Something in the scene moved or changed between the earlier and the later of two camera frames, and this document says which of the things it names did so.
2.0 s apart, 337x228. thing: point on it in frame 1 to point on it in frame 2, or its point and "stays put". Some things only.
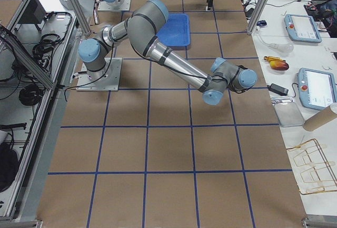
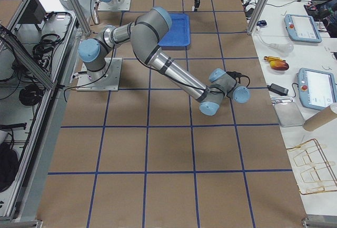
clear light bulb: x=284 y=48 stays put
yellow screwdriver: x=270 y=58 stays put
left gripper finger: x=209 y=0 to x=197 y=2
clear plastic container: x=289 y=115 stays put
